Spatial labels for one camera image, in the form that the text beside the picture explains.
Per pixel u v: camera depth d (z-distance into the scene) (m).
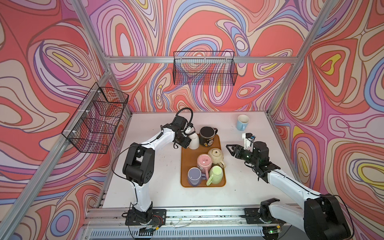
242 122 1.02
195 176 0.79
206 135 0.93
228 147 0.80
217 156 0.86
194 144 0.94
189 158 0.95
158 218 0.72
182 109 0.78
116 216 0.75
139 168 0.50
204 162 0.82
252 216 0.73
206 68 0.96
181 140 0.82
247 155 0.72
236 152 0.74
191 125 0.87
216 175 0.77
